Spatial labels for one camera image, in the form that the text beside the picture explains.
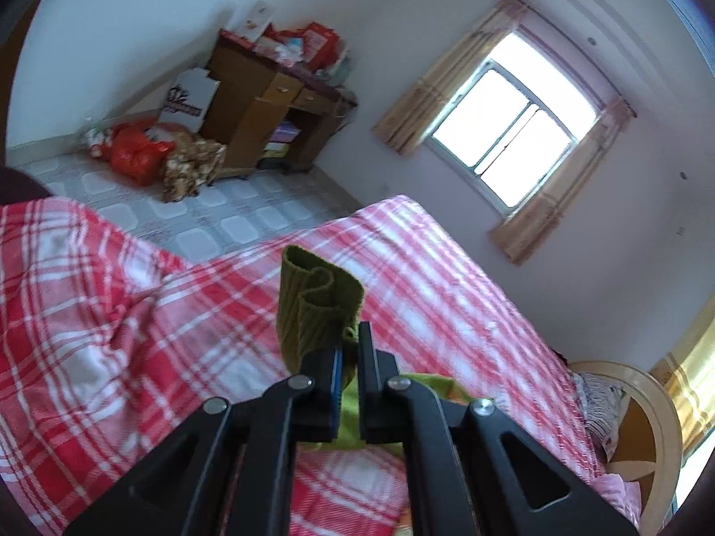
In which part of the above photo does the white and red plastic bag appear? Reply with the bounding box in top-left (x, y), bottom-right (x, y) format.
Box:
top-left (84, 126), bottom-right (116, 161)

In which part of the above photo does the green knitted sweater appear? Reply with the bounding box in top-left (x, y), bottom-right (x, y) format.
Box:
top-left (276, 246), bottom-right (475, 450)

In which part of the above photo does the wooden desk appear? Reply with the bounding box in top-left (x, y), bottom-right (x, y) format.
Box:
top-left (198, 30), bottom-right (358, 182)

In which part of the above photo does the pink blanket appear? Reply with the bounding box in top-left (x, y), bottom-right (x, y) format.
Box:
top-left (595, 473), bottom-right (641, 527)

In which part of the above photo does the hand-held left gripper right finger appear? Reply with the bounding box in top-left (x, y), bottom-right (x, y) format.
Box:
top-left (357, 321), bottom-right (640, 536)

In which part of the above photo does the striped pillow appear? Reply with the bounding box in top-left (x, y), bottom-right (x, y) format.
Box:
top-left (572, 374), bottom-right (625, 459)

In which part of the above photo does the dark cloth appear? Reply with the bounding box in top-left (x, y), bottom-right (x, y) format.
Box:
top-left (0, 167), bottom-right (54, 207)

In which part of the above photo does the white framed window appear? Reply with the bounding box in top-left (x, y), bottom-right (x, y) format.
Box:
top-left (425, 30), bottom-right (601, 218)

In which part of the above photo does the yellow curtain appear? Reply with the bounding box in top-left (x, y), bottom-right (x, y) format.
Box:
top-left (651, 301), bottom-right (715, 459)

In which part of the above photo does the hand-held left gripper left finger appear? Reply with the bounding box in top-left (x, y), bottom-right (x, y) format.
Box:
top-left (64, 346), bottom-right (343, 536)

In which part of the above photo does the red plaid bed sheet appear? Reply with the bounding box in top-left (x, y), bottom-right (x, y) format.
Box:
top-left (0, 195), bottom-right (610, 536)

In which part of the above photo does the white printed cardboard box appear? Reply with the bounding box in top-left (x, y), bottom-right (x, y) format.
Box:
top-left (158, 67), bottom-right (221, 135)

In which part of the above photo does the red gift box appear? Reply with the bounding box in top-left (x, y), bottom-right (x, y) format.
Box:
top-left (303, 22), bottom-right (341, 71)

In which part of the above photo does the stack of books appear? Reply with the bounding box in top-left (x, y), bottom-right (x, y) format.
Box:
top-left (261, 121), bottom-right (303, 171)

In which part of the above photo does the cream and brown headboard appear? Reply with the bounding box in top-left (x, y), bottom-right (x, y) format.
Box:
top-left (570, 360), bottom-right (685, 536)

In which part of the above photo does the brown patterned bag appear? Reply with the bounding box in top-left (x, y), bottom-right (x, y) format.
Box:
top-left (162, 134), bottom-right (227, 205)

